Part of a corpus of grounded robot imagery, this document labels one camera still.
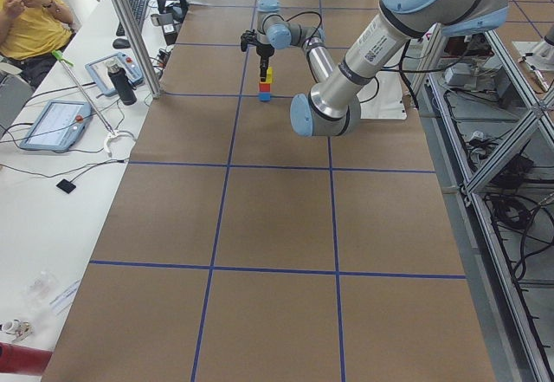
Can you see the blue cube block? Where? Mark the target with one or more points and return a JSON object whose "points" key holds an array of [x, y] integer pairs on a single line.
{"points": [[264, 96]]}

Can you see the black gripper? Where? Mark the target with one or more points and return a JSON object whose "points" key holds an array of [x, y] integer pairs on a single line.
{"points": [[263, 51]]}

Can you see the near blue teach pendant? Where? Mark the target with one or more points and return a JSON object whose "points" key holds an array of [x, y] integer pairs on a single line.
{"points": [[60, 124]]}

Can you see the blue teach pendant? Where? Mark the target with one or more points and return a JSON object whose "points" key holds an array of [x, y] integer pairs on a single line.
{"points": [[60, 124], [101, 69]]}

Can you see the yellow cube block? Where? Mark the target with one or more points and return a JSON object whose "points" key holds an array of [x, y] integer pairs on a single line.
{"points": [[269, 76]]}

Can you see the red fire extinguisher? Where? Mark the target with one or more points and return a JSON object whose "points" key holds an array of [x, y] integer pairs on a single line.
{"points": [[23, 360]]}

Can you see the red cube block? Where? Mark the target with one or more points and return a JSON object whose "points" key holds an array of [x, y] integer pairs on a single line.
{"points": [[265, 87]]}

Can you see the reacher grabber stick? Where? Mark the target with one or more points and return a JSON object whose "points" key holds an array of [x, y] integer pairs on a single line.
{"points": [[112, 133]]}

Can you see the person in yellow shirt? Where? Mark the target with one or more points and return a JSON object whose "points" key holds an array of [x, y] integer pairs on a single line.
{"points": [[31, 30]]}

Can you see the black computer mouse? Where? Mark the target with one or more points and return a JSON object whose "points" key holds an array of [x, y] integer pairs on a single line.
{"points": [[121, 43]]}

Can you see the far blue teach pendant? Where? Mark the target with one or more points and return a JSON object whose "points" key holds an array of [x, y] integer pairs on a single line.
{"points": [[101, 69]]}

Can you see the black water bottle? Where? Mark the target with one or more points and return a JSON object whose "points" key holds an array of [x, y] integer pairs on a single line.
{"points": [[121, 83]]}

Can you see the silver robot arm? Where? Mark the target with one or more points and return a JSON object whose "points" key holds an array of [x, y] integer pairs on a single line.
{"points": [[332, 108]]}

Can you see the aluminium frame post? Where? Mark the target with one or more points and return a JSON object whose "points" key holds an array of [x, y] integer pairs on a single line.
{"points": [[138, 47]]}

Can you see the black keyboard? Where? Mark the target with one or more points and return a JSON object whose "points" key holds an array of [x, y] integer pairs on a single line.
{"points": [[138, 10]]}

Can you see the small black square pad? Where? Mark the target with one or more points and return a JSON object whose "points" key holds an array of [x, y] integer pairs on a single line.
{"points": [[66, 186]]}

